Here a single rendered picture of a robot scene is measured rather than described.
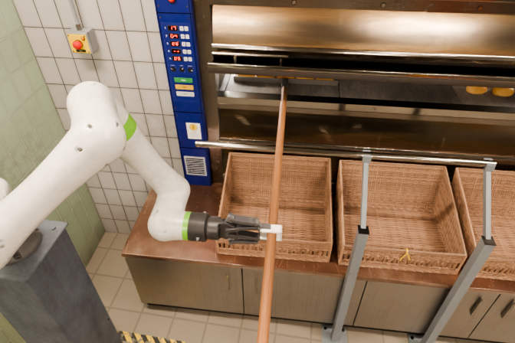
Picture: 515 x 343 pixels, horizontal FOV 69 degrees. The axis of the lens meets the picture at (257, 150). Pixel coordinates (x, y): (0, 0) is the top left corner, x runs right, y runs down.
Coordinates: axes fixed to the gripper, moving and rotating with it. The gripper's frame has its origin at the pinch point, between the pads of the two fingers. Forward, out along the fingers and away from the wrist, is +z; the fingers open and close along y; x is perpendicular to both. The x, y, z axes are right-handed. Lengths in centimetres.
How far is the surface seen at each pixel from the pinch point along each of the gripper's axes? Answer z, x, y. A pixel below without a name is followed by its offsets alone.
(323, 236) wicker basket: 25, -48, 60
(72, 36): -95, -78, -29
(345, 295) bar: 36, -22, 71
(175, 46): -50, -81, -25
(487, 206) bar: 84, -33, 15
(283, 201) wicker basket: 4, -71, 61
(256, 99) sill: -13, -83, 2
